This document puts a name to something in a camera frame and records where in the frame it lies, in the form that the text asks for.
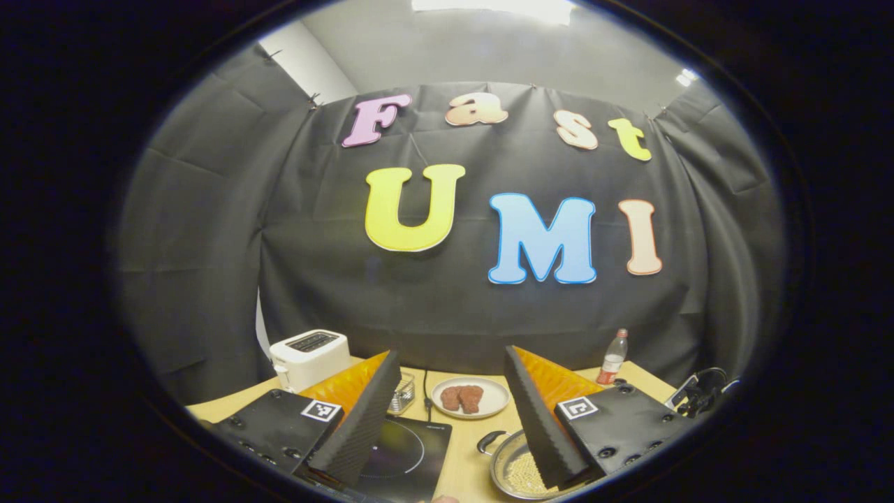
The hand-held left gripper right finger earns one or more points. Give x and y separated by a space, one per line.
534 419

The large ceiling light panel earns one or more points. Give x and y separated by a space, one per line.
496 8

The clear water bottle red label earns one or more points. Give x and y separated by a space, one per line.
612 363

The white round plate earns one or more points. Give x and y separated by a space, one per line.
496 398

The small ceiling light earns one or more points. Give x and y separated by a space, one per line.
686 77

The black backdrop cloth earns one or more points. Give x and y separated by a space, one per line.
223 230

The black induction cooktop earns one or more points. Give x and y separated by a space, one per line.
412 454

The pile of soybeans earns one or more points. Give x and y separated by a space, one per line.
524 475

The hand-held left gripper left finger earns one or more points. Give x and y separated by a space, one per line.
363 419

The brown meat piece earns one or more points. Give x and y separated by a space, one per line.
472 398
451 398

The white toaster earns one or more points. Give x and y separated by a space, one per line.
314 360

